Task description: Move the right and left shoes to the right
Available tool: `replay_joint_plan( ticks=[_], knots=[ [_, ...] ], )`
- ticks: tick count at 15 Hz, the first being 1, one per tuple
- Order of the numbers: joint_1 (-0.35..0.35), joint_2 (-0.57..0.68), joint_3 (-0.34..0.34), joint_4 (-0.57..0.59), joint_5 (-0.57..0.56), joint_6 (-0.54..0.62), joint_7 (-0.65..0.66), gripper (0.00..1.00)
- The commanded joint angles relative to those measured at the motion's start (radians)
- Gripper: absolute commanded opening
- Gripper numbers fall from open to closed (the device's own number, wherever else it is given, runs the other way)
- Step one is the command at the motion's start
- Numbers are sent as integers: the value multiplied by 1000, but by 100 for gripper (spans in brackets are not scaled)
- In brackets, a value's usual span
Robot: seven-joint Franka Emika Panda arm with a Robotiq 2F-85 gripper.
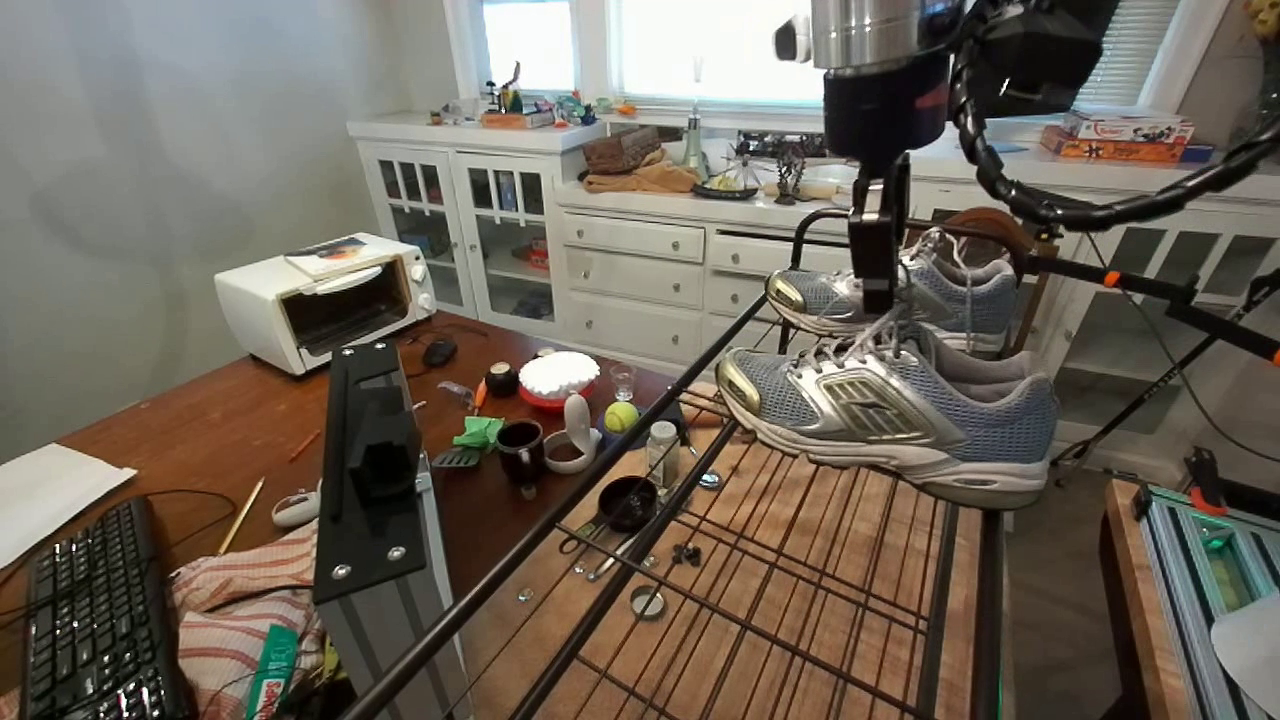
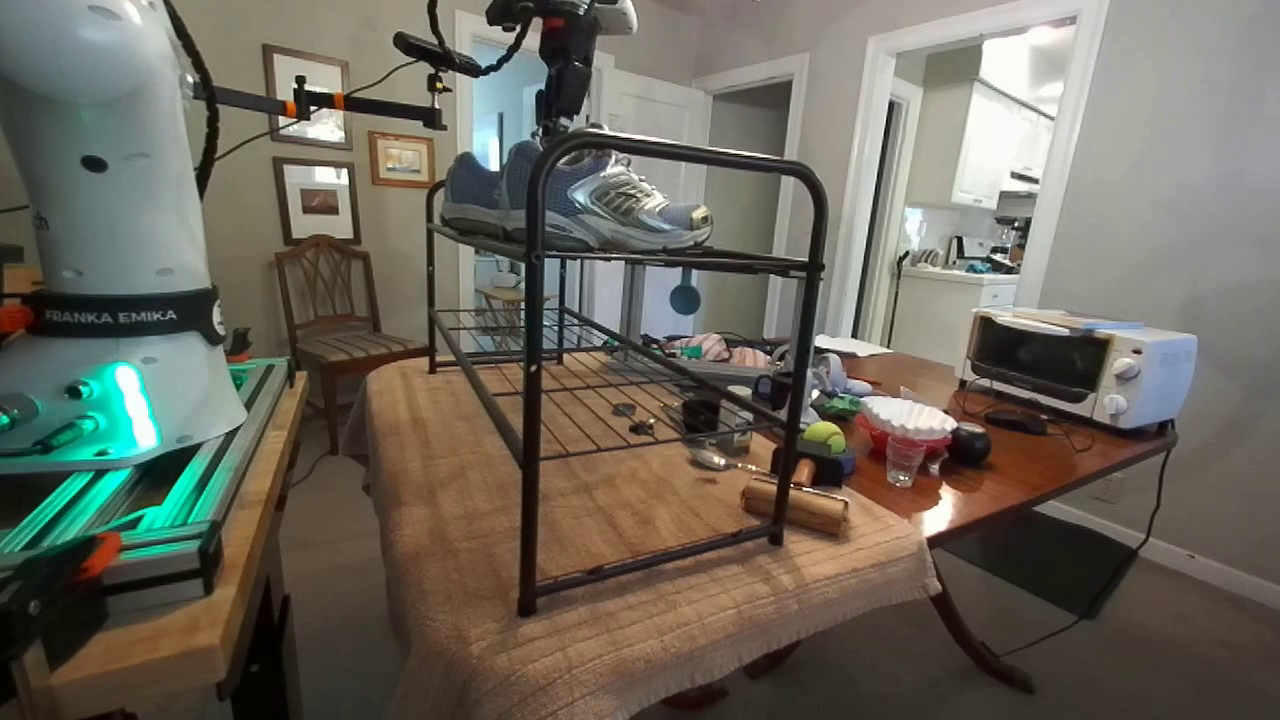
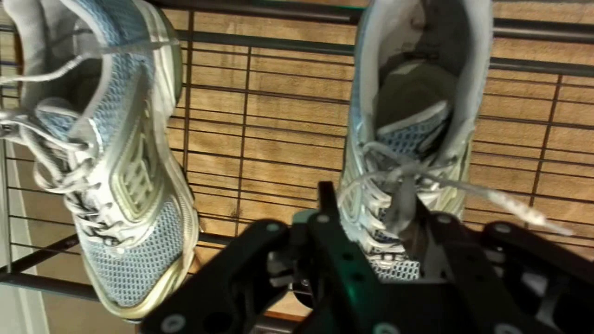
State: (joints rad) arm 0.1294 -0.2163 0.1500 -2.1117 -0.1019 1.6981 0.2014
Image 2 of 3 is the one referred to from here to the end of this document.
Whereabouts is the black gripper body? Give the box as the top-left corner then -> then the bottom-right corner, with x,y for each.
536,7 -> 604,95

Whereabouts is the blue white running shoe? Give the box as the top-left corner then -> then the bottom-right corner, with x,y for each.
534,146 -> 717,257
436,150 -> 553,250

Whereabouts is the white door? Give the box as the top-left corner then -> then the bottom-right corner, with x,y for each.
585,67 -> 717,343

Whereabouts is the small wooden framed picture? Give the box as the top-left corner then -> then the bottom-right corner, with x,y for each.
367,130 -> 439,192

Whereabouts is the blue hanging paddle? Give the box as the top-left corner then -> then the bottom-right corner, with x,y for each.
664,266 -> 705,320

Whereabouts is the large framed picture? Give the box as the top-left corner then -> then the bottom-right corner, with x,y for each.
261,42 -> 355,153

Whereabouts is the dark framed picture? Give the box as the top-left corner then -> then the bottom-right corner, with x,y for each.
272,156 -> 364,250

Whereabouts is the pink green plush toy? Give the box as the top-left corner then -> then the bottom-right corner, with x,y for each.
662,329 -> 776,376

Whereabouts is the black metal shoe rack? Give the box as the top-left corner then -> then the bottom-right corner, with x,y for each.
425,130 -> 831,622

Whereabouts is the dark wooden chair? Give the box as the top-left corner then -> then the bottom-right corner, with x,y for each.
272,238 -> 431,457

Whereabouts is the small black cup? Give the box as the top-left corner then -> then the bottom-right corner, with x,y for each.
680,391 -> 726,438

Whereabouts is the metal spoon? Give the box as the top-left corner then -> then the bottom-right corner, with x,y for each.
687,445 -> 756,478

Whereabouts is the small green toy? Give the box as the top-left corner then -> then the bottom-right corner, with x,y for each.
812,389 -> 869,428

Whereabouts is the green tennis ball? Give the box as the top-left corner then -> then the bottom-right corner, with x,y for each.
802,417 -> 854,460

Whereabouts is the white kitchen cabinet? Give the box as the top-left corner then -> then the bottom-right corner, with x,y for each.
948,58 -> 1064,216

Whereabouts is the white kitchen counter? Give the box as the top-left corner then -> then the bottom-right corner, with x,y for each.
888,259 -> 1024,369

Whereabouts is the black ball holder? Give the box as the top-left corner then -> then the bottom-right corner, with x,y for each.
770,445 -> 864,491

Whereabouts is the red bowl with white filters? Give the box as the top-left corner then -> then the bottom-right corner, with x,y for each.
857,391 -> 960,463

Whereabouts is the wooden cylinder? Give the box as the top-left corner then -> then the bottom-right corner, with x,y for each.
736,478 -> 857,546

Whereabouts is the beige woven tablecloth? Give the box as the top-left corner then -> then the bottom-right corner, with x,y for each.
349,351 -> 946,720

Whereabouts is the clear plastic cup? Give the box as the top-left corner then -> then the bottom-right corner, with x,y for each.
883,433 -> 932,491

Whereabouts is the black round object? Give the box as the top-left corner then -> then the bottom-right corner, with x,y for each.
948,420 -> 995,473

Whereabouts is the black remote control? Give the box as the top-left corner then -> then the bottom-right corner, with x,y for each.
981,399 -> 1057,440

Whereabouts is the brown wooden table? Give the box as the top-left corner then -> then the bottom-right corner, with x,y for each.
812,348 -> 1183,698

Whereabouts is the white toaster oven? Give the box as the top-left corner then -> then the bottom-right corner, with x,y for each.
956,305 -> 1199,438

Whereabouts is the wooden workbench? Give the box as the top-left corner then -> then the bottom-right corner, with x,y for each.
18,373 -> 312,720

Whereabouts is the black orange clamp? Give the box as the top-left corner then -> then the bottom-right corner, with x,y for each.
0,531 -> 128,673

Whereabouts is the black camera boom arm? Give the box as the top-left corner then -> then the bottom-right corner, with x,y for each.
216,73 -> 453,137

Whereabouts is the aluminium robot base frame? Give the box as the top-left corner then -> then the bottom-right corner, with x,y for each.
0,357 -> 294,596

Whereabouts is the black power cord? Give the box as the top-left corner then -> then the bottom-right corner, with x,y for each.
995,438 -> 1178,663

